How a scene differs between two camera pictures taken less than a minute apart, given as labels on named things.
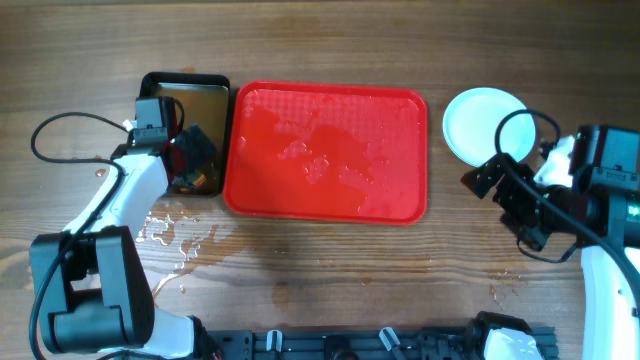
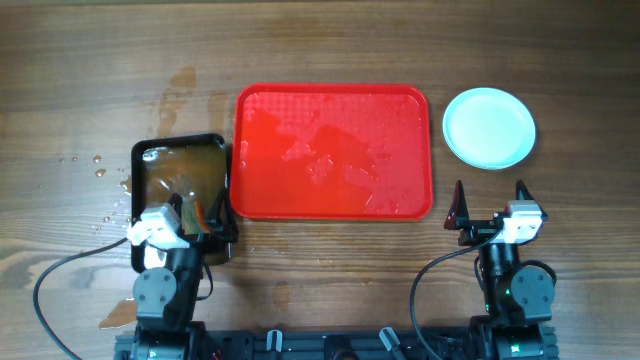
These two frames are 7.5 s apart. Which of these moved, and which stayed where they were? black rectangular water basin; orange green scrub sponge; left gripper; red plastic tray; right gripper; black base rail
Moved: black rectangular water basin; orange green scrub sponge; right gripper; left gripper
Stayed: black base rail; red plastic tray
